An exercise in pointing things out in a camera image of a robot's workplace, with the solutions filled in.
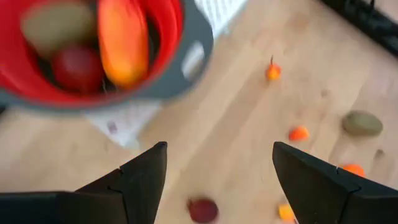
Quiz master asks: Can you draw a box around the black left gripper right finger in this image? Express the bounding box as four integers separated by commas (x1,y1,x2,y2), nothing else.
272,141,398,224

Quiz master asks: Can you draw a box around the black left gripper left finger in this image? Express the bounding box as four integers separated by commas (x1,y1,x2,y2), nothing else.
0,141,169,224

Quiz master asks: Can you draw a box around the small orange yellow pepper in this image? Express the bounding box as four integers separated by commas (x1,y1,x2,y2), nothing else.
265,54,283,82
277,203,296,222
287,125,311,142

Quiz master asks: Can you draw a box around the small round orange fruit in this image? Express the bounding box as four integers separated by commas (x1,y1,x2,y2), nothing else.
341,163,366,178

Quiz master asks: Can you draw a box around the dark red round fruit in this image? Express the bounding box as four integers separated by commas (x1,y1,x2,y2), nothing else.
187,197,220,224
51,45,105,94

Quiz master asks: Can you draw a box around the brown green kiwi fruit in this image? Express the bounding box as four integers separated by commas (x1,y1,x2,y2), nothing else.
20,1,96,58
341,109,384,137

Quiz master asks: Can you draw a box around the red orange pepper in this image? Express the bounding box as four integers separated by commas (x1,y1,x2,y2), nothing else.
96,0,150,90

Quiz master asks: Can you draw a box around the white perforated shelf riser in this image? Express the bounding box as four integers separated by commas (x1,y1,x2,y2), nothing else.
83,0,249,149

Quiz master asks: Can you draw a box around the red grey collapsible colander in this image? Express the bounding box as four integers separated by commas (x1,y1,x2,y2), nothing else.
0,0,215,111

